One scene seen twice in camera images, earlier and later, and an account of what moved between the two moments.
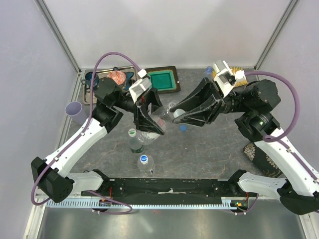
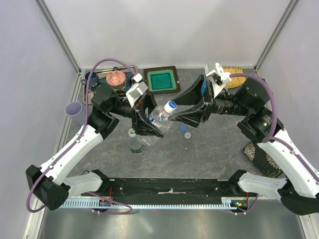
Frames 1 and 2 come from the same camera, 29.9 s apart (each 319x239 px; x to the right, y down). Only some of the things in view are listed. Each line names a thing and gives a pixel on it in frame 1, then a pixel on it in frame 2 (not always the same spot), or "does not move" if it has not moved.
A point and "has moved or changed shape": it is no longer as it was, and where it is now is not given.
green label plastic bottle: [136, 145] does not move
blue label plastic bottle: [209, 69] has moved or changed shape
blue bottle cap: [183, 128] does not move
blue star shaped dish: [128, 74] does not move
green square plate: [165, 79] does not move
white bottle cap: [177, 112] has moved or changed shape
